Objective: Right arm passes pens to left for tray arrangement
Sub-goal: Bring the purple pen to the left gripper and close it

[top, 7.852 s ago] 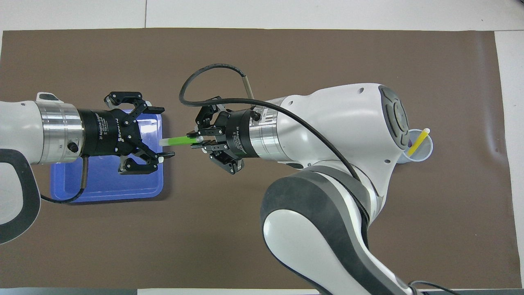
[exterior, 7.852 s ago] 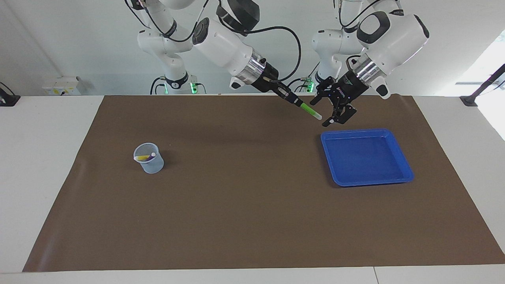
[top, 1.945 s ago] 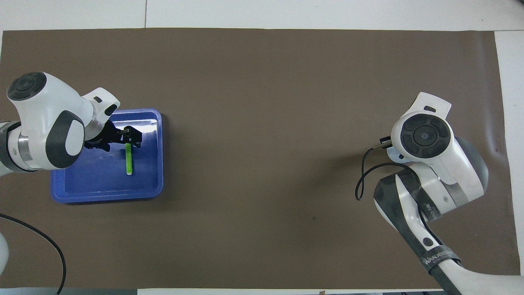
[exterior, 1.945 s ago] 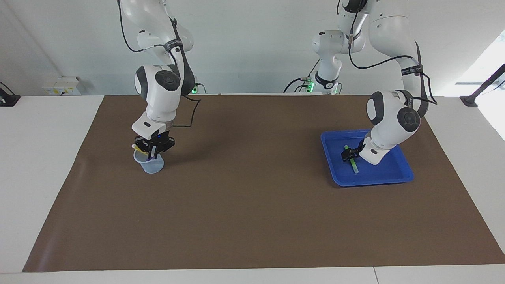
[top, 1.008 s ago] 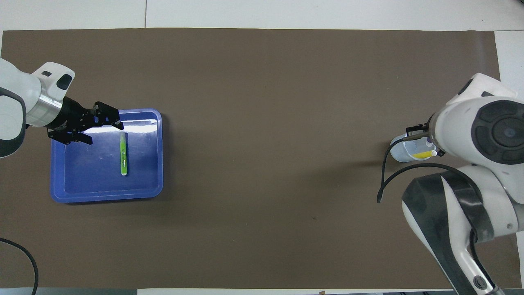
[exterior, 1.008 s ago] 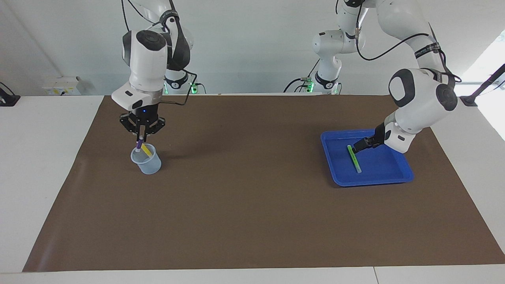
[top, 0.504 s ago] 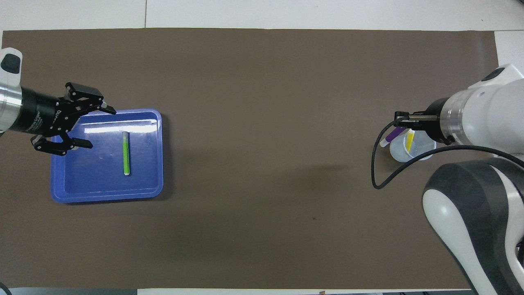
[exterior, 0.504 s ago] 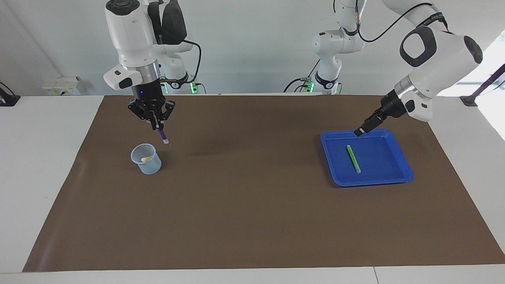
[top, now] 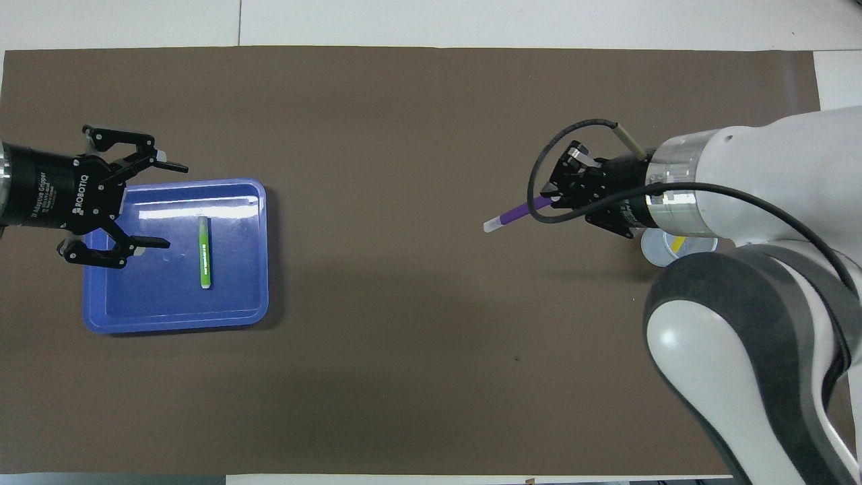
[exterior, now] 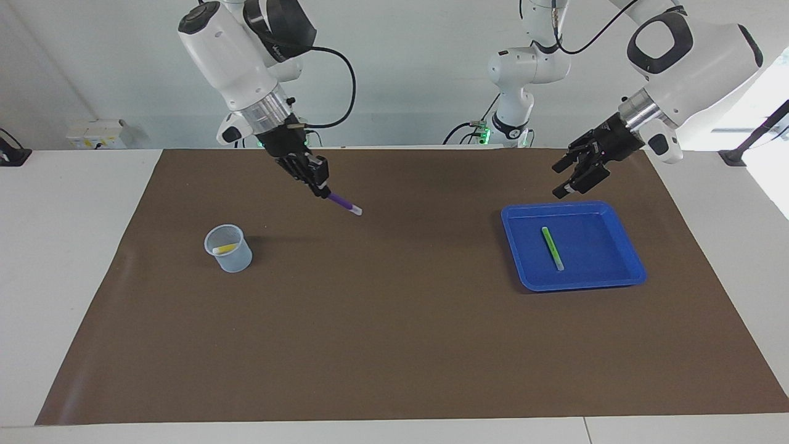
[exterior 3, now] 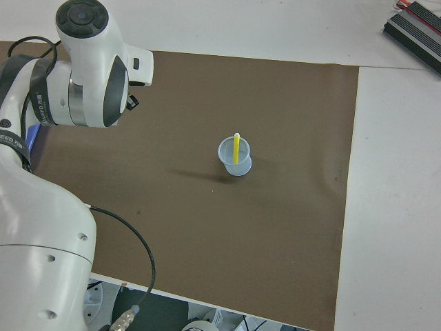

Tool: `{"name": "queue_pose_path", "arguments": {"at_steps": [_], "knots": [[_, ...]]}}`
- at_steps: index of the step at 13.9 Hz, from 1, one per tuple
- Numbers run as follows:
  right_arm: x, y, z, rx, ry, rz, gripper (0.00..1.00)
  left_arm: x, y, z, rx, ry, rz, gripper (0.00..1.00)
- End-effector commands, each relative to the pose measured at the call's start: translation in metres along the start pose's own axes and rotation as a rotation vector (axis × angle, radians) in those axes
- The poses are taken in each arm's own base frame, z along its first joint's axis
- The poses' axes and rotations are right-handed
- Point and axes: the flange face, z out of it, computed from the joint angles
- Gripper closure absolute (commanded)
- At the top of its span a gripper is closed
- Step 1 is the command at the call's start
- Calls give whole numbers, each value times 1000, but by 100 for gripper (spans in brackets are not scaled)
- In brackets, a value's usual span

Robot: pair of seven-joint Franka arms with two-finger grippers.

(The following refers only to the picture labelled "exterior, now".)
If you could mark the white wall outlet box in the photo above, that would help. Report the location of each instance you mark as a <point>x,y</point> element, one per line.
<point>95,132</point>

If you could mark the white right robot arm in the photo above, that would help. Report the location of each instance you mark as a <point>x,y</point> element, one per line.
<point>228,55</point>

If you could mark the yellow marker pen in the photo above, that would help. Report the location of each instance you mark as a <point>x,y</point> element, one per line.
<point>225,248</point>

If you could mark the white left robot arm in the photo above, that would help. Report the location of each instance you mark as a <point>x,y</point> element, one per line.
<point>696,61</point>

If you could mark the blue plastic tray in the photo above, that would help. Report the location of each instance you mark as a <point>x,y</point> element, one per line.
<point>592,265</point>

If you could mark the black table clamp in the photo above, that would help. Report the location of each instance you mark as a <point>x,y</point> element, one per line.
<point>13,155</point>
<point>739,153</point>

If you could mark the translucent plastic cup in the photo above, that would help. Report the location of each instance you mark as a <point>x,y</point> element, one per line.
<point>234,262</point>

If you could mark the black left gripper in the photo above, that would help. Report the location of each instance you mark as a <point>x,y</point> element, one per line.
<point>616,142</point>

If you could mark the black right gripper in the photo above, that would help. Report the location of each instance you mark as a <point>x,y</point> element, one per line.
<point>288,143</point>

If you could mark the purple marker pen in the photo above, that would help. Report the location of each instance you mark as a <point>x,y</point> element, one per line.
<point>344,204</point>

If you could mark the green marker pen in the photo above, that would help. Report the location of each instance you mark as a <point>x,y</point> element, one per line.
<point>552,248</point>

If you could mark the brown table mat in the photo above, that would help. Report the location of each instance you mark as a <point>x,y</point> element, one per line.
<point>394,333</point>

